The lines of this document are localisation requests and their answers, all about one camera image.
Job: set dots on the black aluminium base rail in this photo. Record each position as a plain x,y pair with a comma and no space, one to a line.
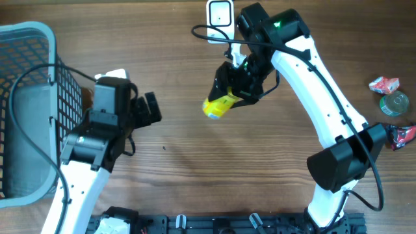
282,223

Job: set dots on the black red hex wrench packet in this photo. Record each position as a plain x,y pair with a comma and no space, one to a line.
398,137

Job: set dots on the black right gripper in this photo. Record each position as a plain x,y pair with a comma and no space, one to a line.
225,74

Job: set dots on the red white snack packet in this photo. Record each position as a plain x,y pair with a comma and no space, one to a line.
383,85

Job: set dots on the grey plastic shopping basket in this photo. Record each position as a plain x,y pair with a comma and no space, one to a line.
47,105

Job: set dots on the round tin can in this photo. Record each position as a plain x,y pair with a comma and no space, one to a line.
394,104

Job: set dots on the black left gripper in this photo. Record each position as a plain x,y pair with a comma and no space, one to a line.
143,118

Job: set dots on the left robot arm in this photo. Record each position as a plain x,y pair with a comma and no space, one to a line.
92,148

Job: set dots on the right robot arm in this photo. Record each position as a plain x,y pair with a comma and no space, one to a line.
260,44

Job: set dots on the yellow mentos gum bottle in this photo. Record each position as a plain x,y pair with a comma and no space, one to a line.
217,108

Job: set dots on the white barcode scanner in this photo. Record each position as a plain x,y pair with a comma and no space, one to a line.
220,14

